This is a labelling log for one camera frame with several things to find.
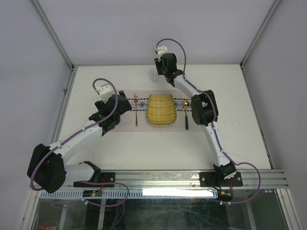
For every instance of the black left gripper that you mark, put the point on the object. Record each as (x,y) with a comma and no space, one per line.
(101,105)

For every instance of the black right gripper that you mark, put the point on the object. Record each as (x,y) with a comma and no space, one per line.
(158,63)

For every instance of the clear drinking glass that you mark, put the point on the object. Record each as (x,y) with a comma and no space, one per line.
(154,75)

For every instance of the patterned white placemat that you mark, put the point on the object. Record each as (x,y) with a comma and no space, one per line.
(127,121)

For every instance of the rose gold fork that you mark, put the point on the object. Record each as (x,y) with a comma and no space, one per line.
(136,99)

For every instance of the gold spoon green handle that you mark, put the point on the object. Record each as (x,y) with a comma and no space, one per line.
(185,105)

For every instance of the yellow woven pattern plate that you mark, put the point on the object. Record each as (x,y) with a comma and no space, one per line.
(161,110)

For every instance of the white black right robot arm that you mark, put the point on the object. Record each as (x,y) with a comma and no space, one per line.
(204,111)

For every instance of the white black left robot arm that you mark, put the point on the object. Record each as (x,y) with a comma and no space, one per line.
(48,165)

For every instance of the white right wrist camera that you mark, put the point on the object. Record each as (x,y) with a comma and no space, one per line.
(160,50)

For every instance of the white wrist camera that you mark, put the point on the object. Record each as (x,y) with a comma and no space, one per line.
(105,91)
(160,50)

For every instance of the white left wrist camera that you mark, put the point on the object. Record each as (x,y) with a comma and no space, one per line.
(105,91)

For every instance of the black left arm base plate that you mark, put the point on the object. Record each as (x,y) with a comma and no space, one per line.
(108,178)

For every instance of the left aluminium frame post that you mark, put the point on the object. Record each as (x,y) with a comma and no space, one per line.
(51,32)

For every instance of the aluminium frame post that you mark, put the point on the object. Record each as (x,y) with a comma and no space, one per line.
(265,22)
(51,32)

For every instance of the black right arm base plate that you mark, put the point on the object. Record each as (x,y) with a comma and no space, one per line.
(213,179)

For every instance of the white slotted cable duct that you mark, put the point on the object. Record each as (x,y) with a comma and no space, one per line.
(131,194)

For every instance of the right aluminium frame post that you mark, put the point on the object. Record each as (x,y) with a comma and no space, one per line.
(265,22)

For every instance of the aluminium front mounting rail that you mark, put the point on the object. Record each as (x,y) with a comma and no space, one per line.
(252,179)

